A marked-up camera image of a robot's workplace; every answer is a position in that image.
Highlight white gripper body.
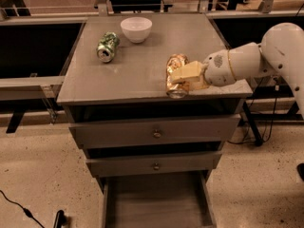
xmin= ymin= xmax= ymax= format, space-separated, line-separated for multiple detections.
xmin=204 ymin=49 xmax=236 ymax=86

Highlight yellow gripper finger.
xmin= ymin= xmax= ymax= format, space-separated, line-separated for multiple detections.
xmin=189 ymin=81 xmax=210 ymax=90
xmin=170 ymin=61 xmax=208 ymax=84

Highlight crushed orange soda can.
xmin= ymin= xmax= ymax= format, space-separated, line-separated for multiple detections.
xmin=166 ymin=54 xmax=189 ymax=99

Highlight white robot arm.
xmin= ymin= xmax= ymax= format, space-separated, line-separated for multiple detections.
xmin=166 ymin=23 xmax=304 ymax=116

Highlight grey top drawer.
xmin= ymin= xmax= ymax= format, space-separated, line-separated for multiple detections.
xmin=69 ymin=114 xmax=240 ymax=149

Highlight grey wooden drawer cabinet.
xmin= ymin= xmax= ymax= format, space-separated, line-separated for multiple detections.
xmin=56 ymin=13 xmax=254 ymax=188

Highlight brass top drawer knob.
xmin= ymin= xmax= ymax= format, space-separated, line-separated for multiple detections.
xmin=153 ymin=130 xmax=162 ymax=139

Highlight brass drawer knob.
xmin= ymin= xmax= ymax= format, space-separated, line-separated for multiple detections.
xmin=153 ymin=163 xmax=160 ymax=171
xmin=153 ymin=130 xmax=162 ymax=139

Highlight crushed green soda can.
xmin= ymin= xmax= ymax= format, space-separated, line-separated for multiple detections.
xmin=96 ymin=31 xmax=120 ymax=63

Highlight brass middle drawer knob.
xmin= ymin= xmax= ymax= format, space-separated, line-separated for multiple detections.
xmin=153 ymin=163 xmax=160 ymax=171

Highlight grey open bottom drawer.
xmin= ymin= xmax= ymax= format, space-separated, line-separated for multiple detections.
xmin=102 ymin=171 xmax=217 ymax=228

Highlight grey middle drawer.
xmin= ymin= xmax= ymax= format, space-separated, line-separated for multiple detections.
xmin=86 ymin=151 xmax=221 ymax=178

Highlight right metal railing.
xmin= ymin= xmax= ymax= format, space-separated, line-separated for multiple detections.
xmin=246 ymin=75 xmax=287 ymax=88

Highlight metal railing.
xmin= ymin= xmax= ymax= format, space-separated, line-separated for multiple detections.
xmin=246 ymin=75 xmax=287 ymax=88
xmin=0 ymin=76 xmax=65 ymax=101

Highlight white ceramic bowl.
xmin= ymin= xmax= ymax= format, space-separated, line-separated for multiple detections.
xmin=121 ymin=17 xmax=153 ymax=43

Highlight left metal railing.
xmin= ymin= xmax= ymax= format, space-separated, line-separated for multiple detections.
xmin=0 ymin=76 xmax=65 ymax=101

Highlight black object on floor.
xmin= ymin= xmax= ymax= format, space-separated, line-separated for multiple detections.
xmin=53 ymin=210 xmax=67 ymax=228

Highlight black cables by stand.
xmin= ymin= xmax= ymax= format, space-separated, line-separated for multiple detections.
xmin=227 ymin=76 xmax=281 ymax=145

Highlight black floor cable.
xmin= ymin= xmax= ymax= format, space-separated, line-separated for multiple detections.
xmin=0 ymin=189 xmax=47 ymax=228

